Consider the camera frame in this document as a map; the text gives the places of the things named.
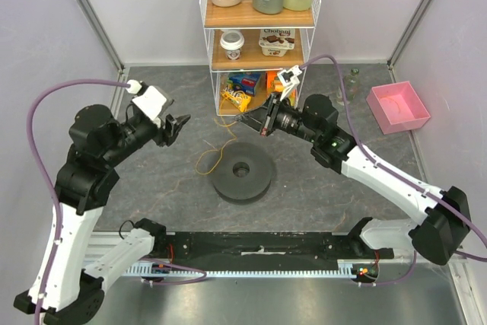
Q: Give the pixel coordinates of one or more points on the pink plastic bin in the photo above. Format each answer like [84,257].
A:
[397,107]

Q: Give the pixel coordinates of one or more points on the black cable spool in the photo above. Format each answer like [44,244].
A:
[244,174]

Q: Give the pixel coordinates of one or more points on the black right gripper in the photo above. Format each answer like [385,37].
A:
[270,116]

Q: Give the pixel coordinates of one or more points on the slotted cable duct rail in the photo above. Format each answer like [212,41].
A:
[345,270]

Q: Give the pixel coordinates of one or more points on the white wire wooden shelf rack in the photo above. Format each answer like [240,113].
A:
[243,17]

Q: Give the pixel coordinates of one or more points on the blue snack box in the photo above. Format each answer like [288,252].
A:
[246,82]

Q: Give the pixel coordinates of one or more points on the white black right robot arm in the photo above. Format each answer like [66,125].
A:
[437,219]

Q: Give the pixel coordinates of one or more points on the orange snack box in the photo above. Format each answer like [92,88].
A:
[273,83]

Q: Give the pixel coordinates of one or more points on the white yogurt cup with lid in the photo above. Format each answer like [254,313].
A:
[232,42]

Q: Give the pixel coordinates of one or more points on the Chobani yogurt tub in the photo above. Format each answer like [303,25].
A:
[276,42]

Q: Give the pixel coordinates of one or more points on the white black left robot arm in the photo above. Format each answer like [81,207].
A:
[66,291]

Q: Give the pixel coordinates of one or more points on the yellow M&M candy bag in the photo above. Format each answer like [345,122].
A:
[238,99]

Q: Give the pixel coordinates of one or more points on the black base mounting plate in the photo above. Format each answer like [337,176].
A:
[264,251]

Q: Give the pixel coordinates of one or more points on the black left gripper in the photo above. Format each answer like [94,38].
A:
[168,135]

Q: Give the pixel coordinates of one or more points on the clear glass bottle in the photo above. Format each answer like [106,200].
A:
[352,84]

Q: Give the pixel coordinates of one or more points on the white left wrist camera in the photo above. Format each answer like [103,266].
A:
[150,100]

